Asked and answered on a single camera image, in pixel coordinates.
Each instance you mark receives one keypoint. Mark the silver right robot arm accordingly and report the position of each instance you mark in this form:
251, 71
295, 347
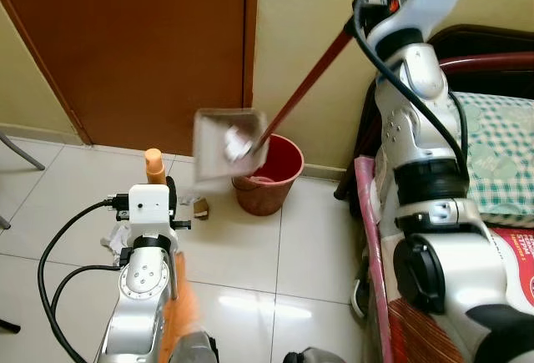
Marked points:
434, 238

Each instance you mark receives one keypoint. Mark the crumpled white paper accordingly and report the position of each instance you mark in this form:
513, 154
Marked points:
238, 143

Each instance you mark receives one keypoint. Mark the grey right robot leg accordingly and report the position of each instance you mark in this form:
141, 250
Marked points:
315, 356

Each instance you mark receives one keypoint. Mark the brown wooden door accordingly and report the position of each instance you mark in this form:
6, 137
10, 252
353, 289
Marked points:
125, 46

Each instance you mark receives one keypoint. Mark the grey metal chair leg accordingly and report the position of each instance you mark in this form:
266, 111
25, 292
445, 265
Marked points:
23, 153

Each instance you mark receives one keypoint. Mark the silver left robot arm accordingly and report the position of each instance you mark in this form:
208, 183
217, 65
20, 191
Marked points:
143, 300

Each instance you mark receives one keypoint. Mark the white paper scrap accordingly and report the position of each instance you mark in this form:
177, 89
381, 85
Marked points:
115, 239

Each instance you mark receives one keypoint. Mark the red plastic bucket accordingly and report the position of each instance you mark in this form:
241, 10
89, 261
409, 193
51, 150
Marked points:
271, 188

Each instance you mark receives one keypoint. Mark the green checkered pillow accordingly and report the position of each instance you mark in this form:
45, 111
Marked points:
496, 158

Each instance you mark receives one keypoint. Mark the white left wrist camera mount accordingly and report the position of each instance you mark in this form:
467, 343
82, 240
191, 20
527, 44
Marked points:
148, 207

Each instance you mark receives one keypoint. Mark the red and white book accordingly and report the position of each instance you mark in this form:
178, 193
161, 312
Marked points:
519, 263

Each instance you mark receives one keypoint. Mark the orange bristle broom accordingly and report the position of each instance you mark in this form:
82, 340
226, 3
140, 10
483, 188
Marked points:
182, 313

